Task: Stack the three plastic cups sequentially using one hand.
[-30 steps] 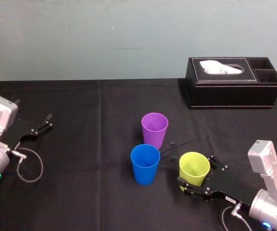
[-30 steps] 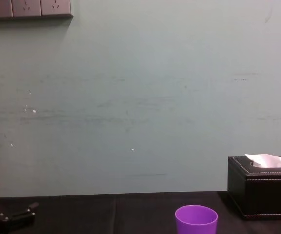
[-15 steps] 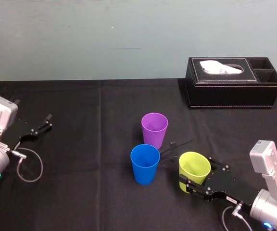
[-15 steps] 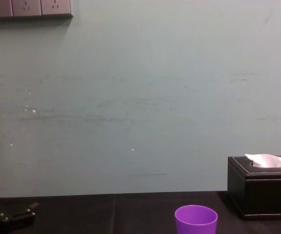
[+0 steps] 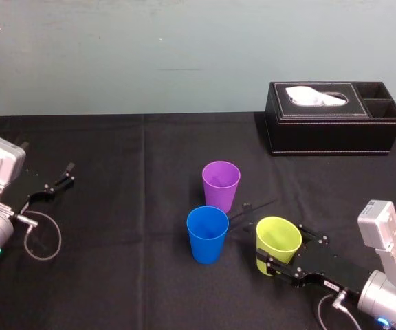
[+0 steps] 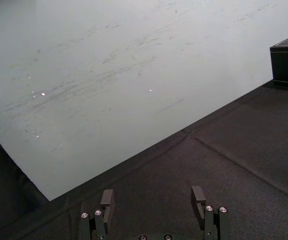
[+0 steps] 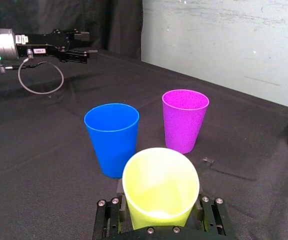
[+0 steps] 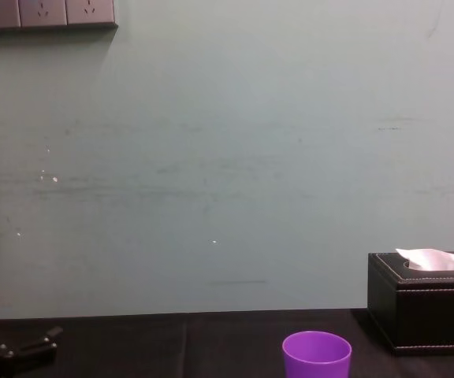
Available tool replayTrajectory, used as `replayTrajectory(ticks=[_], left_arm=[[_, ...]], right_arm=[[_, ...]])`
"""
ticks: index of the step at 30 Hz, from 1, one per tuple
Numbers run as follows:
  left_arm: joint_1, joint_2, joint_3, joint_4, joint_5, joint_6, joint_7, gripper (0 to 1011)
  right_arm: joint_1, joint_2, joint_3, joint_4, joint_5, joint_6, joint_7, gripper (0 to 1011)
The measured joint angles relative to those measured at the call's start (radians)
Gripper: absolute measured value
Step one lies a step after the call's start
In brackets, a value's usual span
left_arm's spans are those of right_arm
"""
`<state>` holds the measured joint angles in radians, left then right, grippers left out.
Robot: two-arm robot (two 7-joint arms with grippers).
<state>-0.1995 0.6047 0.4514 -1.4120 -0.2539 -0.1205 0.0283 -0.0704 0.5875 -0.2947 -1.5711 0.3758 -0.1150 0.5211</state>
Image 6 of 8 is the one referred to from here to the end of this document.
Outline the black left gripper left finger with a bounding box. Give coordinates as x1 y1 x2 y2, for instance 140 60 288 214
80 189 115 240

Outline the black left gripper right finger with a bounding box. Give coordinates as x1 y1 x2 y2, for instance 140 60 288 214
191 185 229 240

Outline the black box with pale trim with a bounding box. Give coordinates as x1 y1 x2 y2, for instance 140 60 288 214
269 31 288 87

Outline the black table cloth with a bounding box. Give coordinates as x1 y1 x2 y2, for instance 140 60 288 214
0 78 288 240

